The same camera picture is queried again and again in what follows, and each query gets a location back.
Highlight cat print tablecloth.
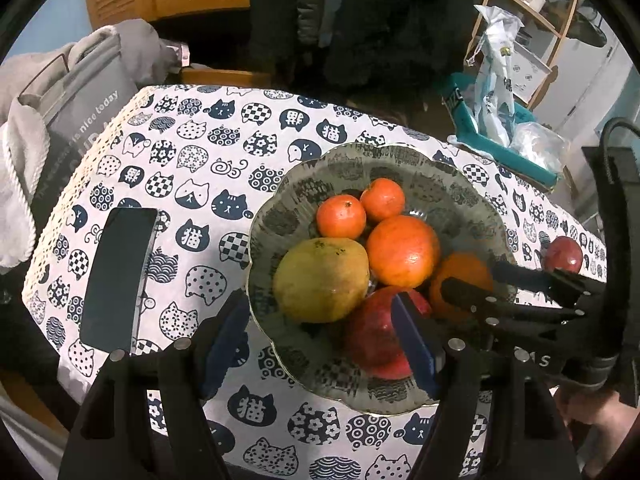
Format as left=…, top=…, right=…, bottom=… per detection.
left=22, top=84, right=608, bottom=480

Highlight black smartphone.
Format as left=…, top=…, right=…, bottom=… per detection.
left=79, top=207, right=161, bottom=356

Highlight dark hanging clothes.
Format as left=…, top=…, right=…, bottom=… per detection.
left=248, top=0, right=476, bottom=106

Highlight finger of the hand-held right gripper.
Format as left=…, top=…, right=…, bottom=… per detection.
left=491, top=259, right=608, bottom=306
left=439, top=276, right=581, bottom=328

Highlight white printed plastic bag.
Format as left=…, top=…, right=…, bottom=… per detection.
left=467, top=4, right=526, bottom=146

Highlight small tangerine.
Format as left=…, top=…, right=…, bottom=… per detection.
left=316, top=194, right=367, bottom=240
left=360, top=178, right=406, bottom=223

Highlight teal plastic basket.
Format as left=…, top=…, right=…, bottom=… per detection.
left=440, top=72, right=561, bottom=193

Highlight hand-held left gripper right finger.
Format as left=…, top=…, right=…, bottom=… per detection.
left=390, top=292, right=583, bottom=480

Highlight grey tote bag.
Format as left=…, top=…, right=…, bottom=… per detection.
left=17, top=35, right=141, bottom=241

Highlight large yellow-green pear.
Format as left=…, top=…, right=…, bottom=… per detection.
left=273, top=237, right=371, bottom=324

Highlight medium orange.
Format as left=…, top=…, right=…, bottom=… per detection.
left=429, top=252, right=496, bottom=323

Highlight person's right hand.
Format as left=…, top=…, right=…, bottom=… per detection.
left=554, top=384, right=640, bottom=477

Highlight wooden shelf rack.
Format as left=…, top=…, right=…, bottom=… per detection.
left=465, top=0, right=581, bottom=111

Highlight large orange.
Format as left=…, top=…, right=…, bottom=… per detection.
left=366, top=215, right=442, bottom=289

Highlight clear plastic bag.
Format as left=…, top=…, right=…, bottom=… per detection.
left=510, top=121, right=571, bottom=173

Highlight light grey hooded sweatshirt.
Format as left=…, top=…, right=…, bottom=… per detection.
left=0, top=19, right=171, bottom=268

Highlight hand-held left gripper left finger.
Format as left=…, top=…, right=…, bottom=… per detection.
left=59, top=290, right=251, bottom=480

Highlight clear glass fruit bowl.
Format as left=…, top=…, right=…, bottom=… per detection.
left=246, top=143, right=518, bottom=416

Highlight grey hanging jacket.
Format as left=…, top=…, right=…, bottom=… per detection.
left=297, top=0, right=346, bottom=46

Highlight white storage box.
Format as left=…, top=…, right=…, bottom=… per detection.
left=510, top=42, right=556, bottom=106

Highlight small red apple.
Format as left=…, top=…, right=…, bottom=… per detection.
left=543, top=236, right=584, bottom=275

